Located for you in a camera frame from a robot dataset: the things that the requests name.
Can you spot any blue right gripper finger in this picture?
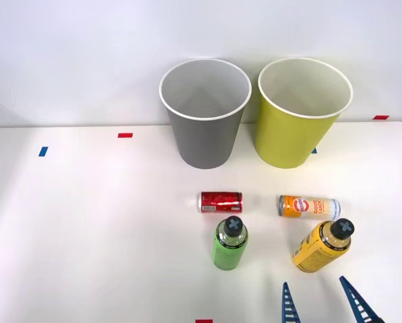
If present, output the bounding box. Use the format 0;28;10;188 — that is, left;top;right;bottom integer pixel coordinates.
339;275;386;323

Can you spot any yellow plastic bottle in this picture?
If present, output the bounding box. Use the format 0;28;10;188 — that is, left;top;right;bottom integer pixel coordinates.
292;217;356;274

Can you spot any orange and white drink can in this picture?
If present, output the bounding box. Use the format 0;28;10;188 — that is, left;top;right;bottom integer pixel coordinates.
276;194;342;221

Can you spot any green plastic bottle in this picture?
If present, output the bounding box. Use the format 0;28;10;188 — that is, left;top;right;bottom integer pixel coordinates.
213;215;249;271

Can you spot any red drink can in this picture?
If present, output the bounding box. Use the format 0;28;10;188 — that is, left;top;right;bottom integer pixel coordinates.
197;191;244;214

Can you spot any yellow-green plastic waste bin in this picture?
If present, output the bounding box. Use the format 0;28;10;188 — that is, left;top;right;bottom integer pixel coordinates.
254;57;354;169

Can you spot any grey plastic waste bin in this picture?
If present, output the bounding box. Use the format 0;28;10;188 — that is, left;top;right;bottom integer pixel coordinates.
158;58;253;170

